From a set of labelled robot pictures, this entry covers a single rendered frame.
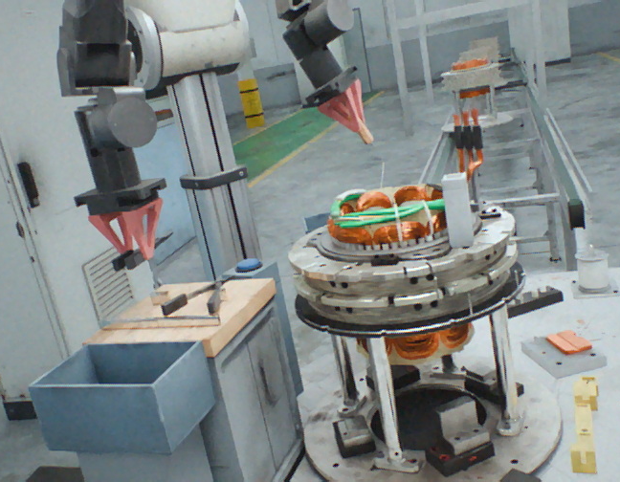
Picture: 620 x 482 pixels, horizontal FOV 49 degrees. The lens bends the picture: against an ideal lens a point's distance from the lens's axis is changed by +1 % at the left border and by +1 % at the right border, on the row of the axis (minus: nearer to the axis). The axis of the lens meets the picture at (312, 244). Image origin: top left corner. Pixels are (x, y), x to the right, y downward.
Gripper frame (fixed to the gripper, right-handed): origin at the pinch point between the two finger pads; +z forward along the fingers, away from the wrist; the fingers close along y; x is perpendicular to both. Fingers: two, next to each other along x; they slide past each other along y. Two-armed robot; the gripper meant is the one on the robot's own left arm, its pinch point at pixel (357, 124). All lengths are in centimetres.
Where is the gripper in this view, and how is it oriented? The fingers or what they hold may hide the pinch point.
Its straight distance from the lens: 121.2
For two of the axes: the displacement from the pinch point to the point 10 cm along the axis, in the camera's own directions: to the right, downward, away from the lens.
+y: 4.2, -5.2, 7.5
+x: -7.2, 3.1, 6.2
